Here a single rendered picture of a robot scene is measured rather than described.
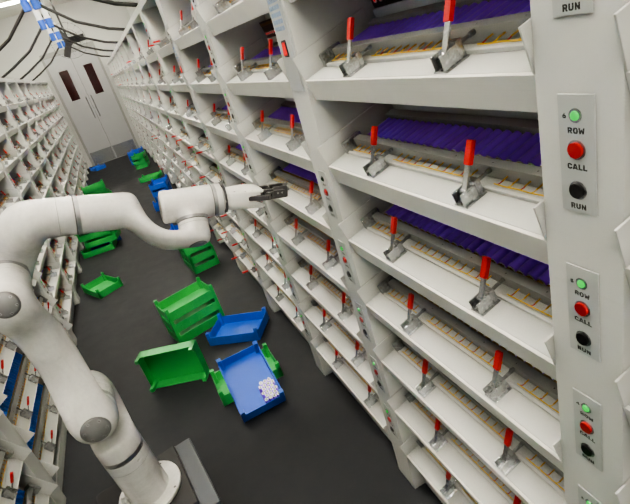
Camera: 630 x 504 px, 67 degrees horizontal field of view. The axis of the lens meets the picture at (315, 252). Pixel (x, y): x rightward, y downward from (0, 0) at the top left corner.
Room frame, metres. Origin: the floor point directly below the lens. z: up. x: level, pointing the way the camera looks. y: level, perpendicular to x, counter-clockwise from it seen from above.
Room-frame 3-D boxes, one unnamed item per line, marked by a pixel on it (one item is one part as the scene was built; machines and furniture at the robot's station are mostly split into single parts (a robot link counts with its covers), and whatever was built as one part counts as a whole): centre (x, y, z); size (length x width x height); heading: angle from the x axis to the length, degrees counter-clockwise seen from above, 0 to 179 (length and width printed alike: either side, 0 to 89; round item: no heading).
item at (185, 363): (2.02, 0.84, 0.10); 0.30 x 0.08 x 0.20; 81
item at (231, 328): (2.31, 0.53, 0.04); 0.30 x 0.20 x 0.08; 73
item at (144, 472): (1.07, 0.68, 0.40); 0.19 x 0.19 x 0.18
